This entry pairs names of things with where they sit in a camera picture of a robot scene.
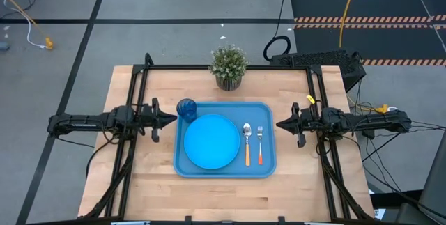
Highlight blue plastic tray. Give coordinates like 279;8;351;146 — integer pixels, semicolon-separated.
173;101;278;179

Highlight round blue plate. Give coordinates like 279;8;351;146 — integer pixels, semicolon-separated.
183;114;241;171

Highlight yellow hanging cable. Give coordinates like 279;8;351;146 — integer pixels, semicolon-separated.
338;0;360;51

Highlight fork with orange handle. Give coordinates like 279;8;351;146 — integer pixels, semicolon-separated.
256;125;265;166

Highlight black aluminium table frame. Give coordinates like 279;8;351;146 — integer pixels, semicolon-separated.
83;52;376;223

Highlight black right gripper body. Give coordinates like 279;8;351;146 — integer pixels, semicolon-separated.
291;102;323;148

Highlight dark grey bin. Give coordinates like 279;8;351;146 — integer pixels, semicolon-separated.
395;140;446;225

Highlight black coiled cable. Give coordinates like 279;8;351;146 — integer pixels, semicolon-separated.
263;0;292;63

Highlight black perforated computer tower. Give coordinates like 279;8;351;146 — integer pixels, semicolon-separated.
270;49;367;93

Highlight black mat with hazard stripes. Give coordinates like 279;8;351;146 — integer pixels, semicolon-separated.
294;24;446;67
289;0;446;24

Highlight dark blue ribbed cup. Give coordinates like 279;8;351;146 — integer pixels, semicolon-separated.
176;98;198;124

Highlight spoon with orange handle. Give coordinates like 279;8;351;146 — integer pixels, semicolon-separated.
242;123;253;168

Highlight potted plant in ribbed pot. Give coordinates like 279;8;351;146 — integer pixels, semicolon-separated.
208;44;249;92

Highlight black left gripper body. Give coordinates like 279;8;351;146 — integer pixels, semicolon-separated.
139;97;162;143

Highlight yellow floor cable with plug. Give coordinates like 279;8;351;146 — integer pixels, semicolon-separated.
0;0;56;50

